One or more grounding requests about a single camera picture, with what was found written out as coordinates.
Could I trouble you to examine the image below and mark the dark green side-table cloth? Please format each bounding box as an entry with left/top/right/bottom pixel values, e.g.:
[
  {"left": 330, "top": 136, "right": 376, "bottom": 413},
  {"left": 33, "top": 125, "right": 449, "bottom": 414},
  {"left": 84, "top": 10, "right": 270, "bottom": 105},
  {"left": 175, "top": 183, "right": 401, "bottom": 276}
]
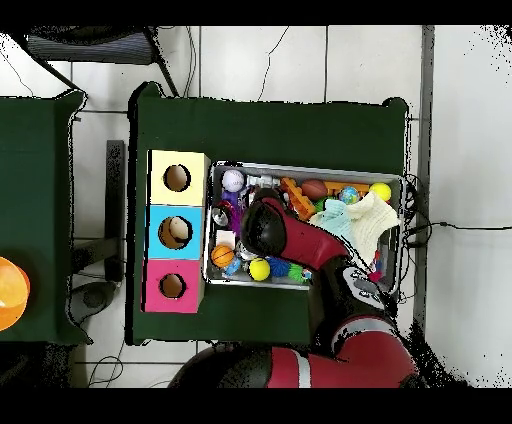
[{"left": 0, "top": 90, "right": 91, "bottom": 345}]

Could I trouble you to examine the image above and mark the white toy baseball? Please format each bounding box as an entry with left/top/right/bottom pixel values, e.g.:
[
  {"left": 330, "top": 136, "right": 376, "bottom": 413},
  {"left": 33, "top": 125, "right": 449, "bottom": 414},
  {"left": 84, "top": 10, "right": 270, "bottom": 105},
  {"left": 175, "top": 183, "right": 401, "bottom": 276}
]
[{"left": 221, "top": 169, "right": 246, "bottom": 193}]

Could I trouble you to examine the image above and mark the dark green table cloth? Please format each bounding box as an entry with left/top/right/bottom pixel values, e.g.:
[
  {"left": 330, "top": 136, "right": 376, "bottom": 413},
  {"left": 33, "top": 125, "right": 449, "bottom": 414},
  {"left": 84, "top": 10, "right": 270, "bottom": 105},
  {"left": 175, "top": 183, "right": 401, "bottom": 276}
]
[{"left": 126, "top": 81, "right": 410, "bottom": 346}]

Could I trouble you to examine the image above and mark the brown toy football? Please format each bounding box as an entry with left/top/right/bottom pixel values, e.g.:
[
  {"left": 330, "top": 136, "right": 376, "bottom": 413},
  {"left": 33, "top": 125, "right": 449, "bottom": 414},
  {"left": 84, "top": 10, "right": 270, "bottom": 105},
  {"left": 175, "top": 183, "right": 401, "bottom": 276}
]
[{"left": 300, "top": 178, "right": 329, "bottom": 202}]

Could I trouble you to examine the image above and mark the black chair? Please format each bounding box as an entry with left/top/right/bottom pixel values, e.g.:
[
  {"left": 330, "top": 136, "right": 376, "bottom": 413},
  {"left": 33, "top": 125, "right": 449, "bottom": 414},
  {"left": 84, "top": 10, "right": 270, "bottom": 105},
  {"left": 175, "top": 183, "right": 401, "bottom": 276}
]
[{"left": 7, "top": 25, "right": 180, "bottom": 98}]

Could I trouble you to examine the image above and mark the plain yellow ball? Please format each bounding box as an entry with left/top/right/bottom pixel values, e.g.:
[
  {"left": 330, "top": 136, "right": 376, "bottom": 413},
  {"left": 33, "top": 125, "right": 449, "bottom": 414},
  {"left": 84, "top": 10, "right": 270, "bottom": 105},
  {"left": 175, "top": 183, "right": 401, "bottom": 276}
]
[{"left": 368, "top": 182, "right": 392, "bottom": 203}]

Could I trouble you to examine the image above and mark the globe print ball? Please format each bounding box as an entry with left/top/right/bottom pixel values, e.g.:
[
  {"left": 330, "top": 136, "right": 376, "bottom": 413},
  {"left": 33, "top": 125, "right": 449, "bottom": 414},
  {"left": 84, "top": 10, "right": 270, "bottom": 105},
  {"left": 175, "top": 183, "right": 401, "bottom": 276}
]
[{"left": 338, "top": 185, "right": 361, "bottom": 205}]

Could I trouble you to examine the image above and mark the orange plastic building brick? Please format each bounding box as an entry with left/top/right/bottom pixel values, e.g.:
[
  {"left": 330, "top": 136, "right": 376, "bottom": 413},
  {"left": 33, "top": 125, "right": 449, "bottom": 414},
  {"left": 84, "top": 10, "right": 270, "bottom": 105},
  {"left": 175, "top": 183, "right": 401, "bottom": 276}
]
[{"left": 279, "top": 176, "right": 317, "bottom": 221}]

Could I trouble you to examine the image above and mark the black floor cable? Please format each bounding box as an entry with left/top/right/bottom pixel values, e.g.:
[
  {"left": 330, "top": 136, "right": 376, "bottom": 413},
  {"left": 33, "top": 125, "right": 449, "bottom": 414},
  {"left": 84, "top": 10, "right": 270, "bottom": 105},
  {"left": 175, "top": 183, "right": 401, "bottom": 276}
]
[{"left": 405, "top": 220, "right": 512, "bottom": 241}]

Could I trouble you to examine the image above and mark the orange plastic bowl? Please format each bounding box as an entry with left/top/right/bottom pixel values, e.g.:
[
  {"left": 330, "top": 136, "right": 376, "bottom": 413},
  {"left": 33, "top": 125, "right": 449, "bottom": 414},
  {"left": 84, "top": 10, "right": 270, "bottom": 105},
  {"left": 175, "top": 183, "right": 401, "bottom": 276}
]
[{"left": 0, "top": 256, "right": 32, "bottom": 332}]

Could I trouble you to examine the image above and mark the blue spiky rubber ball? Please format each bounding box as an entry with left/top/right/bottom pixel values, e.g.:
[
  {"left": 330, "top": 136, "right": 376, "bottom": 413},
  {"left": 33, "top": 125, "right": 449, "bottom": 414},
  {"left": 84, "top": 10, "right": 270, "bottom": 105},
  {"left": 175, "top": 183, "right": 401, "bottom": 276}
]
[{"left": 265, "top": 256, "right": 291, "bottom": 278}]

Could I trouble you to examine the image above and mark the black upright panel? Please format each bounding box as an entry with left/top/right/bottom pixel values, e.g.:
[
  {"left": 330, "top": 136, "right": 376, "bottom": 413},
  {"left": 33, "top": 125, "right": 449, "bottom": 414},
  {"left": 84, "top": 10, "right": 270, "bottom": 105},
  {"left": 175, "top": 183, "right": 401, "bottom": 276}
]
[{"left": 104, "top": 139, "right": 126, "bottom": 282}]

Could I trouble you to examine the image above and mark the shallow silver mesh bin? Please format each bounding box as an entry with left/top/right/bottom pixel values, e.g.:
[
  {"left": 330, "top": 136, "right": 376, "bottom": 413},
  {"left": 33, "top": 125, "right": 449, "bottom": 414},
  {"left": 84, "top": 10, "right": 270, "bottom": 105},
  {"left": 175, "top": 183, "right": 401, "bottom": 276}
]
[{"left": 202, "top": 160, "right": 406, "bottom": 293}]

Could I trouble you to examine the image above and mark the orange toy basketball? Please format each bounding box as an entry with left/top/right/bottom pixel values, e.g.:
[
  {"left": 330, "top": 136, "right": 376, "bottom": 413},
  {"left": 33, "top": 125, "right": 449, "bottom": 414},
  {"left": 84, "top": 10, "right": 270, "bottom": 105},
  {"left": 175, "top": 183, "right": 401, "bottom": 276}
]
[{"left": 210, "top": 244, "right": 236, "bottom": 268}]

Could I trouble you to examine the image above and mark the yellow smiley ball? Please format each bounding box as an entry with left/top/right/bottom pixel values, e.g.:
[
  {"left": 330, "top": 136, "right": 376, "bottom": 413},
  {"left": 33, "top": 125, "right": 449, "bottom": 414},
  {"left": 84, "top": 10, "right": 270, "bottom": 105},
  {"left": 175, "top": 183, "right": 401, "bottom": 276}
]
[{"left": 248, "top": 257, "right": 272, "bottom": 282}]

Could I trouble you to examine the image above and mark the wooden box with three holes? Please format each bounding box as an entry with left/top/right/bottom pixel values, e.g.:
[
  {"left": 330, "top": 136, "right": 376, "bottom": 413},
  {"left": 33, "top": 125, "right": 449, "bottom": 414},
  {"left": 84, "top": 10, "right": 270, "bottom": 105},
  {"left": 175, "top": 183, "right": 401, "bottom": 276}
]
[{"left": 141, "top": 148, "right": 212, "bottom": 314}]

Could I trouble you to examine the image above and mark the cream waffle cloth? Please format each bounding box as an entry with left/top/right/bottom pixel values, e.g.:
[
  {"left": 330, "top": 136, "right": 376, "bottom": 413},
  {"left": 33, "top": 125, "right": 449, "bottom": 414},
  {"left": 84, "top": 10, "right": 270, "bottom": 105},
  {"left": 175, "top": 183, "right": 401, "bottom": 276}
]
[{"left": 347, "top": 191, "right": 401, "bottom": 265}]

